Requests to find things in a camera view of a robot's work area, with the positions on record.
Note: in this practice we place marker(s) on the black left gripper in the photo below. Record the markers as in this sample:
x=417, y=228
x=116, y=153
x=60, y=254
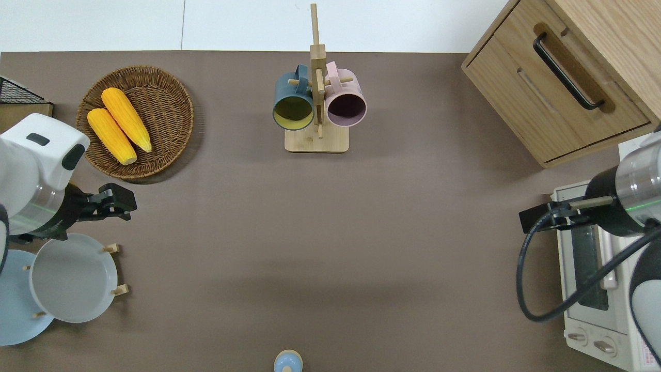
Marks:
x=77, y=209

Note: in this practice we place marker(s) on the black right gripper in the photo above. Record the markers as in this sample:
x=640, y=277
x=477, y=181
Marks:
x=609, y=206

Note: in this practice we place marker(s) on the gray plate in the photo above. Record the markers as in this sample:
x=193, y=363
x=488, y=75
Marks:
x=72, y=281

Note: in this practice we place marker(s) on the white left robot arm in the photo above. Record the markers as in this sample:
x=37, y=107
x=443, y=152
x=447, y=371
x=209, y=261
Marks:
x=36, y=155

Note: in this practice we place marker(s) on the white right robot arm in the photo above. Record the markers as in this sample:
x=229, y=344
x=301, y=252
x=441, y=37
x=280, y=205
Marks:
x=643, y=175

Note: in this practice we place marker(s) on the low wooden plate rack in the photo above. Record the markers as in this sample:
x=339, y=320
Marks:
x=120, y=290

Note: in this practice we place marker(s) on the light blue plate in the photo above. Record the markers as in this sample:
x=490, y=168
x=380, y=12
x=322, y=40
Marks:
x=18, y=315

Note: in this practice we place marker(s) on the yellow corn cob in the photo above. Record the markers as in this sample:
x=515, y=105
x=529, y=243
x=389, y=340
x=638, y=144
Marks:
x=126, y=119
x=111, y=137

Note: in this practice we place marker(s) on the round wicker basket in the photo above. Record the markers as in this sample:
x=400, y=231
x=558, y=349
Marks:
x=165, y=111

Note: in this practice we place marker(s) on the white toaster oven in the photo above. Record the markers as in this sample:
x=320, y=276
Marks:
x=586, y=320

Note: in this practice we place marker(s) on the wooden cabinet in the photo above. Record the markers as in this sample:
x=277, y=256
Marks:
x=516, y=88

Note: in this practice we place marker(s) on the dark blue mug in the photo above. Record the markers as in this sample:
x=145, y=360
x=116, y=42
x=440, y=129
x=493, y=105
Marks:
x=293, y=106

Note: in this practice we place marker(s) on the wooden mug tree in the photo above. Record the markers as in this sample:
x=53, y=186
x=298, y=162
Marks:
x=316, y=140

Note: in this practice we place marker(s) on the pink mug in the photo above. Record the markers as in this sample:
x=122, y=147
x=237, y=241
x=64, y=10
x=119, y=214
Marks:
x=346, y=103

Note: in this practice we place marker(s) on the blue service bell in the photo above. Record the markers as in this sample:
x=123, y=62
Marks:
x=287, y=361

